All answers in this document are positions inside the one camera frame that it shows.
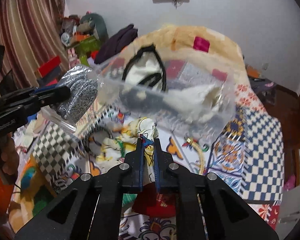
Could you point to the clothes pile on floor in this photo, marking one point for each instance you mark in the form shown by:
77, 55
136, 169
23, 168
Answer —
264, 88

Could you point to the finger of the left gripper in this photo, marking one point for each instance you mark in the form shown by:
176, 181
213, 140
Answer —
52, 94

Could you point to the red velvet drawstring pouch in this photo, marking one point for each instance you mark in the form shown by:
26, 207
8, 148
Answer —
153, 204

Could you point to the colourful patchwork tablecloth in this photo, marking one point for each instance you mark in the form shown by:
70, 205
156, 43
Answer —
124, 176

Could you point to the green cardboard box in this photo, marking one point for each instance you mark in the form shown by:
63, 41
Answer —
84, 48

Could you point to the red box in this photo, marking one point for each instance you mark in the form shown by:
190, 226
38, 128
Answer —
49, 66

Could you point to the left hand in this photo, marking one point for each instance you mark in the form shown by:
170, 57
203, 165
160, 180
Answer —
9, 155

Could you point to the clear plastic storage box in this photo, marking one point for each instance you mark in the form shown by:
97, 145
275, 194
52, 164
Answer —
199, 99

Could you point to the green dinosaur plush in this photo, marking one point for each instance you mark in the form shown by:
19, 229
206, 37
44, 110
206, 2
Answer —
93, 24

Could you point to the beige fleece blanket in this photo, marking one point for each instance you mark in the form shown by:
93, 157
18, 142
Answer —
198, 40

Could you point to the pink rabbit figurine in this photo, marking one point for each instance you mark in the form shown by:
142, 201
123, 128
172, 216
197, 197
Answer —
73, 59

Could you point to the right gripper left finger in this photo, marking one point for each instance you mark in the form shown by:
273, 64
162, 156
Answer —
133, 181

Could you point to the yellow white patterned scrunchie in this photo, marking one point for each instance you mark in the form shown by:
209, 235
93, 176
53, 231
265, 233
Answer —
113, 151

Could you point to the green knitted cloth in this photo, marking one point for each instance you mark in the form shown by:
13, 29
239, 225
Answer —
128, 198

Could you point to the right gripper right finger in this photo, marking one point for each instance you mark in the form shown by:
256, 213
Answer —
162, 159

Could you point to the dark purple garment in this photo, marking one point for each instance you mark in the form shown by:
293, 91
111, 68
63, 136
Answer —
116, 43

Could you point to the striped brown curtain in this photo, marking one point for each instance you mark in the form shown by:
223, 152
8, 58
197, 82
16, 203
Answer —
30, 32

